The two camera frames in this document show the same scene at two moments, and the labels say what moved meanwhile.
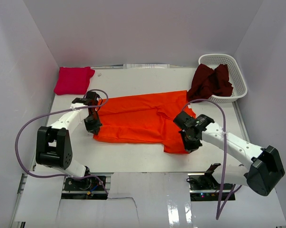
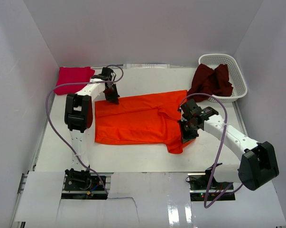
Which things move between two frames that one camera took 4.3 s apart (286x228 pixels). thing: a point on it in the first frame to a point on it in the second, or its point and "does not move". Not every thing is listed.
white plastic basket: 235,76 does not move
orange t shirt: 145,118 does not move
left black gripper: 91,128 to 114,98
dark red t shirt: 206,82 does not move
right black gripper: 189,148 to 186,137
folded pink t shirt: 73,80 does not move
